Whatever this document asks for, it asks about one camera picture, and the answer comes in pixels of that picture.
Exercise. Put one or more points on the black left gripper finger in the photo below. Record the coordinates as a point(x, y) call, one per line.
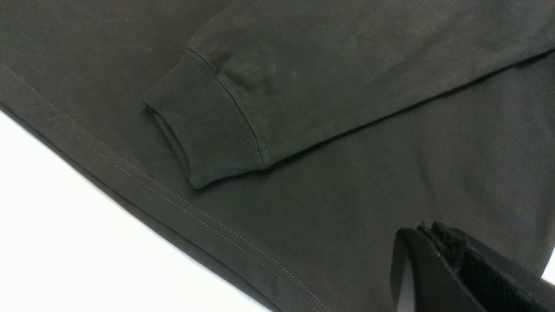
point(443, 269)

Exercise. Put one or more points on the gray long sleeve shirt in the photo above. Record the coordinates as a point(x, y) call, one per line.
point(283, 143)

